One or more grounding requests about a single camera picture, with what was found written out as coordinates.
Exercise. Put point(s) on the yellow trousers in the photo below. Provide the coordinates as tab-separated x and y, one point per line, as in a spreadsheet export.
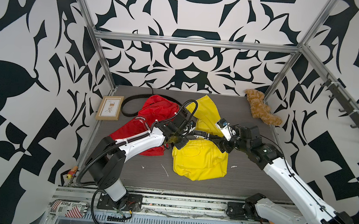
200	159

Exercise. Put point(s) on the small red yellow toy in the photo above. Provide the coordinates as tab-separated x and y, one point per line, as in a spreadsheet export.
72	172

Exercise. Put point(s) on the white cable duct strip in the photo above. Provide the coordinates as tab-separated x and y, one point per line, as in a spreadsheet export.
106	217

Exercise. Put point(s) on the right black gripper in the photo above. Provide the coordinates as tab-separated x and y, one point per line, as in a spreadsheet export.
222	143

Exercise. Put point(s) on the brown teddy bear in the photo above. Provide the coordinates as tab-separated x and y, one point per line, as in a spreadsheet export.
259	109

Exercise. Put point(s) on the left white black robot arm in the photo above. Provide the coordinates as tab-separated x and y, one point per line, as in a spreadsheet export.
104	166

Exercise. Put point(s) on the red trousers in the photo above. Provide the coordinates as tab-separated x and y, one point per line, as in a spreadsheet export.
155	108

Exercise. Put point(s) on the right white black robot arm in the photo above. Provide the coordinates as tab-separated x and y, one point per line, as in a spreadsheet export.
271	160

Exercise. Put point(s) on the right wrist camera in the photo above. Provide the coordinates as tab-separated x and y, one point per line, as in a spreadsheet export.
225	129

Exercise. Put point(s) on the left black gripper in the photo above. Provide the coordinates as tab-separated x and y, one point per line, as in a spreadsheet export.
180	145

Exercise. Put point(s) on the red white printed box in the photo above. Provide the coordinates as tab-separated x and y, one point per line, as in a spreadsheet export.
71	209

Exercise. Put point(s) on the wooden framed picture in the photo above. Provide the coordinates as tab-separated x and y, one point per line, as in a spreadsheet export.
110	108

